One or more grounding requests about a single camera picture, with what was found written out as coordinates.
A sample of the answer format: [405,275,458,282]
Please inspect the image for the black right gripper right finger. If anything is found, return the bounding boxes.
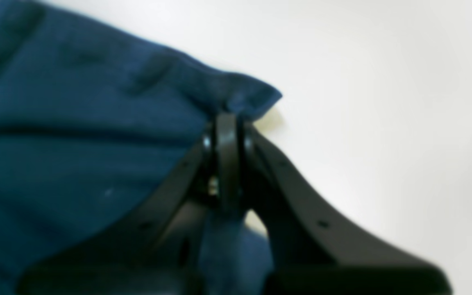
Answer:
[240,123,453,295]

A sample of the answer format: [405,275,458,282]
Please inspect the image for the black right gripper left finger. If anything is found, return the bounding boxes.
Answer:
[17,113,238,295]

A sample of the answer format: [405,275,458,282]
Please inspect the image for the dark blue t-shirt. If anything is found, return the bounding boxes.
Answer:
[0,0,282,295]

